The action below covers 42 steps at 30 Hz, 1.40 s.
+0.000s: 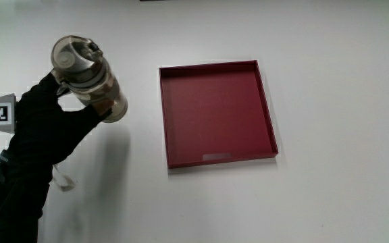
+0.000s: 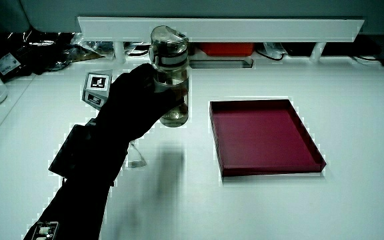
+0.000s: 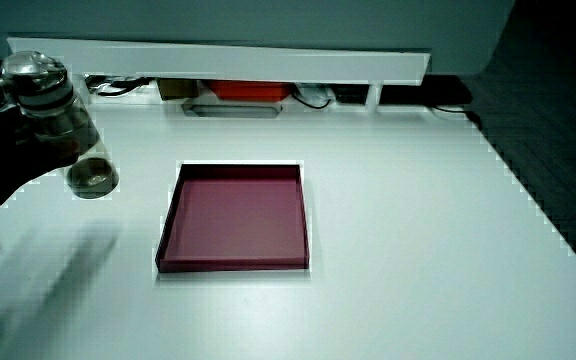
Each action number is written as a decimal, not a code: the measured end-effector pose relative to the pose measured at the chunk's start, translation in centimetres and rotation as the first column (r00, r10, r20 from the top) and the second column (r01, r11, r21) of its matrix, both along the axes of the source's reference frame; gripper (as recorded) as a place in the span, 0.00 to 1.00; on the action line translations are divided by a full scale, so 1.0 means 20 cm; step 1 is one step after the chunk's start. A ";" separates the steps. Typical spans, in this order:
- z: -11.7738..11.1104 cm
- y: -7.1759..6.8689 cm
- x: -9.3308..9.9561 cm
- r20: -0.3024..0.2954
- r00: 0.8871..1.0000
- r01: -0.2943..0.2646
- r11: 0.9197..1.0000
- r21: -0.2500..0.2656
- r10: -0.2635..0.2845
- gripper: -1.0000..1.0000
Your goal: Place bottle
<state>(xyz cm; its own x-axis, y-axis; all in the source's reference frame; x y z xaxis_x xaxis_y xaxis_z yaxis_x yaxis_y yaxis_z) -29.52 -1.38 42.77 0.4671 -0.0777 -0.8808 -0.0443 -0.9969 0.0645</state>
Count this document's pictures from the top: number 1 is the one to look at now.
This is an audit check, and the person's left forearm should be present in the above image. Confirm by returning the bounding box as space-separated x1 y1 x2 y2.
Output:
0 150 55 243

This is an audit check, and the red square tray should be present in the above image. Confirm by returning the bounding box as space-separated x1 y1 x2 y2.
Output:
159 59 280 169

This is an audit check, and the white hanging strap tag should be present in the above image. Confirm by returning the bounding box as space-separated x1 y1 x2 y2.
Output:
51 164 76 192

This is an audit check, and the clear plastic bottle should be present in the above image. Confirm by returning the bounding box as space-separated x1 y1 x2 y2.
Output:
50 34 128 124

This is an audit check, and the person's left hand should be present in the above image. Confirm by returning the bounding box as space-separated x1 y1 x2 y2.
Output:
0 71 113 165

